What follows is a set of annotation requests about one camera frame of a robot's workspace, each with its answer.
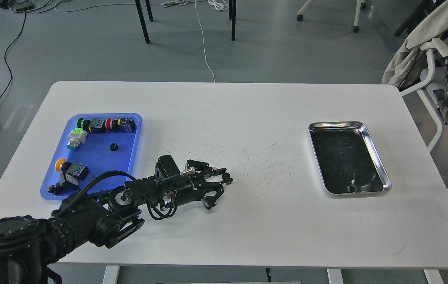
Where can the black switch contact block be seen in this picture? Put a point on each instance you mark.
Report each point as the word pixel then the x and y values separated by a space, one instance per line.
pixel 66 182

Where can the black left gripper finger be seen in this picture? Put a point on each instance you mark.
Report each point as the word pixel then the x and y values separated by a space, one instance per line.
pixel 209 201
pixel 203 171

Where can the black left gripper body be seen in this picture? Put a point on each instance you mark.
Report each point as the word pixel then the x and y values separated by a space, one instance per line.
pixel 185 189

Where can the beige jacket on chair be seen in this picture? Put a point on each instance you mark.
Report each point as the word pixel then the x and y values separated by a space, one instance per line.
pixel 403 61

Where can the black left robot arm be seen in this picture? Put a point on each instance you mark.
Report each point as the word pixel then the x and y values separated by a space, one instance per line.
pixel 103 213

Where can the dark green push button switch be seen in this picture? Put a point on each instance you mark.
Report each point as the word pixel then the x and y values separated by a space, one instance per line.
pixel 93 125

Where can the blue plastic tray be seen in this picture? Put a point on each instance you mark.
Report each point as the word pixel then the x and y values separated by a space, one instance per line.
pixel 95 152

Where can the steel tray with black liner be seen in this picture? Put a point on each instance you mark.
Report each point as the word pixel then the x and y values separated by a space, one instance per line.
pixel 348 160

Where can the white office chair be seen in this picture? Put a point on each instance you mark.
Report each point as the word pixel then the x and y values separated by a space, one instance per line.
pixel 431 79

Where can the red push button switch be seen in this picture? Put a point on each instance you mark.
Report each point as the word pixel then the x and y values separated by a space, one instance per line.
pixel 121 125

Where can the orange push button switch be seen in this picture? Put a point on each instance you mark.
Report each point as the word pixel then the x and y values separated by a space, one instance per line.
pixel 75 170

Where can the light green push button switch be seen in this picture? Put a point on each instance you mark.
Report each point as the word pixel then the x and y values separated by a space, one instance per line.
pixel 77 137

